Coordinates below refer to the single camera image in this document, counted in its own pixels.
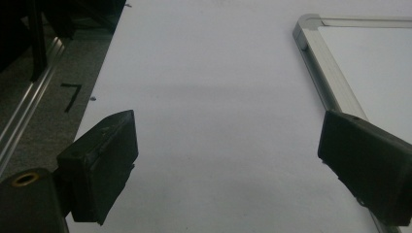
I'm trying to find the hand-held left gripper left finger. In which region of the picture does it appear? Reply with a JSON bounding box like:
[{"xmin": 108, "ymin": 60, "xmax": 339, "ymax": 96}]
[{"xmin": 55, "ymin": 109, "xmax": 140, "ymax": 227}]

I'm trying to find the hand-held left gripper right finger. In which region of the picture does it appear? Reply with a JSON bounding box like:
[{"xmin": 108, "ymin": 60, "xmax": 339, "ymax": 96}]
[{"xmin": 317, "ymin": 109, "xmax": 412, "ymax": 228}]

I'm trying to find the metal floor rail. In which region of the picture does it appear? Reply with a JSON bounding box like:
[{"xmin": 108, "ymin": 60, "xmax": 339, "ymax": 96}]
[{"xmin": 0, "ymin": 36, "xmax": 67, "ymax": 179}]

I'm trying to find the metal-framed whiteboard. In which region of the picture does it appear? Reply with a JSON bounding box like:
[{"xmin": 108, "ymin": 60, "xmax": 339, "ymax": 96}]
[{"xmin": 292, "ymin": 13, "xmax": 412, "ymax": 233}]

